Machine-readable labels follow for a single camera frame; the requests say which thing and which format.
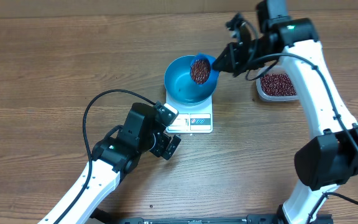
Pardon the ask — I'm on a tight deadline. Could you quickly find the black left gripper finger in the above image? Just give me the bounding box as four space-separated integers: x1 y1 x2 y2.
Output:
162 135 181 160
154 101 179 127

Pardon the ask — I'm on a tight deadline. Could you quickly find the blue plastic measuring scoop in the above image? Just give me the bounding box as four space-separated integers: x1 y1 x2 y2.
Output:
190 54 219 88

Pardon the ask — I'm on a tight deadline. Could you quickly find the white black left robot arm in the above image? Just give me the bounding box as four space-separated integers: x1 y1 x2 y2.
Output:
41 103 181 223

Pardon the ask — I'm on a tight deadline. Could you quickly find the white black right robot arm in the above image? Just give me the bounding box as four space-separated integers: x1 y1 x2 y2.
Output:
212 1 358 223

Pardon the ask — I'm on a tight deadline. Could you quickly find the white digital kitchen scale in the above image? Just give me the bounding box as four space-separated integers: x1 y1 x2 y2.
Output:
166 94 213 134

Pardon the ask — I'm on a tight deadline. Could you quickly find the teal metal bowl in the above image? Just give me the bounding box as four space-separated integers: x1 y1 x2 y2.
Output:
164 54 219 105

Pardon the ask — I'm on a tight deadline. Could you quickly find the clear container of red beans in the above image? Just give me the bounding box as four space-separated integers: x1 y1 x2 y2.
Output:
256 65 298 103

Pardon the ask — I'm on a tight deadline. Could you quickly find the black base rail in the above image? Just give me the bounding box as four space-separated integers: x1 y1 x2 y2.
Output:
88 208 334 224

